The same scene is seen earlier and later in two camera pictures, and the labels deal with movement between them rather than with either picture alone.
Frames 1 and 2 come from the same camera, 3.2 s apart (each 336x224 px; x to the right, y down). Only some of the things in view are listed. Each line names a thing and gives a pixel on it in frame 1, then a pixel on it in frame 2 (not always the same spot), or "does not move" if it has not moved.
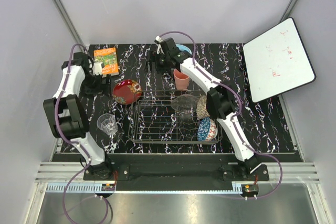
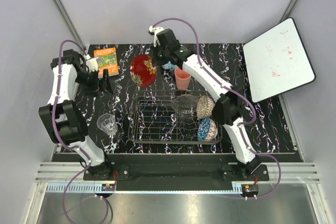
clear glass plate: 185,103 does not move
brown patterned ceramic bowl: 201,110 does not move
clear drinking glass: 106,123 does not move
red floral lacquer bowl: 127,92 -> 143,70
